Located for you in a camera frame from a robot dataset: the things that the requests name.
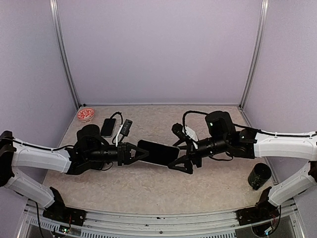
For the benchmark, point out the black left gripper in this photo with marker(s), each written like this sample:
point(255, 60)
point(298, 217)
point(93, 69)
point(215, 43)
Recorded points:
point(124, 153)

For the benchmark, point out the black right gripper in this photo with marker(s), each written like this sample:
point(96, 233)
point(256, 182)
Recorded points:
point(191, 153)

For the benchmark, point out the silver-edged phone black screen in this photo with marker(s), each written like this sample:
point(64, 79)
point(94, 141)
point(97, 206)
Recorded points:
point(159, 152)

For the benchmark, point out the large black teal-edged phone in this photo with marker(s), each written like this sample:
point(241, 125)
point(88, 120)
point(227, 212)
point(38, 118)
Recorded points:
point(108, 127)

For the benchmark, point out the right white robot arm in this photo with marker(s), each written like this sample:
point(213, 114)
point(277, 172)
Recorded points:
point(250, 143)

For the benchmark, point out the red patterned bowl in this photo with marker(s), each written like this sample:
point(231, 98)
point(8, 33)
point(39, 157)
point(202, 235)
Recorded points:
point(85, 114)

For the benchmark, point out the dark green cup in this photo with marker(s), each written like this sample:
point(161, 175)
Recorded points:
point(259, 175)

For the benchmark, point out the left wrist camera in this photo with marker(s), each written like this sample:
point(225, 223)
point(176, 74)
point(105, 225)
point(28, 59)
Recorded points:
point(123, 131)

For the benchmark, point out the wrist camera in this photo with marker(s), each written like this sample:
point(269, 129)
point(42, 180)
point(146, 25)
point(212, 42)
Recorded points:
point(185, 135)
point(123, 131)

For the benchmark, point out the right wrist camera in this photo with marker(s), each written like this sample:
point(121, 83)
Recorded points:
point(185, 135)

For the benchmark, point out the aluminium table edge rail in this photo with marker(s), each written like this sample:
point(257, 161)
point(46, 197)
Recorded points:
point(101, 224)

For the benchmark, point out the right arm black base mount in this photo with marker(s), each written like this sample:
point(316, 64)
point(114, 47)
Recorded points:
point(261, 211)

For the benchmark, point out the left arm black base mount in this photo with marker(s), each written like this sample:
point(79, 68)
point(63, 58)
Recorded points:
point(59, 212)

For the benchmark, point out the left aluminium frame post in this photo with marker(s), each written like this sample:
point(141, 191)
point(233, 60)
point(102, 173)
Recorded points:
point(63, 54)

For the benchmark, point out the aluminium frame post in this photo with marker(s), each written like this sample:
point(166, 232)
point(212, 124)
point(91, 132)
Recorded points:
point(63, 54)
point(256, 53)

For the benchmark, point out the right aluminium frame post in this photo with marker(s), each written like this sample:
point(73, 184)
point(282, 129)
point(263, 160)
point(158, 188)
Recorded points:
point(256, 53)

